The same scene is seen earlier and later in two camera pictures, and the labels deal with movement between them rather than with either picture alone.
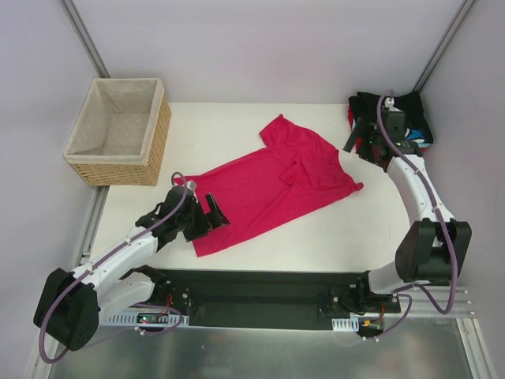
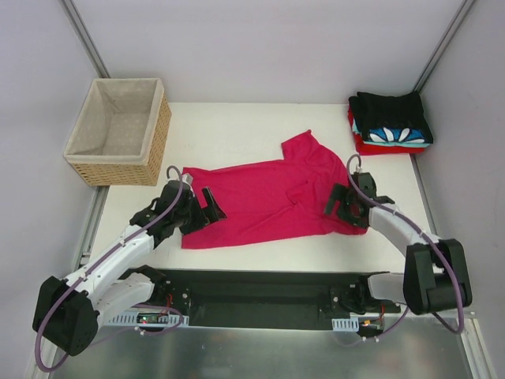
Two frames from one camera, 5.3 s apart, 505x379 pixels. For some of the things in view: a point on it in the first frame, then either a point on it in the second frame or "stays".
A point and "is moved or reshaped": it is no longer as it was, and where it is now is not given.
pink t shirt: x=297 y=170 is moved or reshaped
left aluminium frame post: x=99 y=65 stays
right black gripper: x=363 y=135 → x=343 y=207
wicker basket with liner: x=120 y=133 stays
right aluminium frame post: x=443 y=46 stays
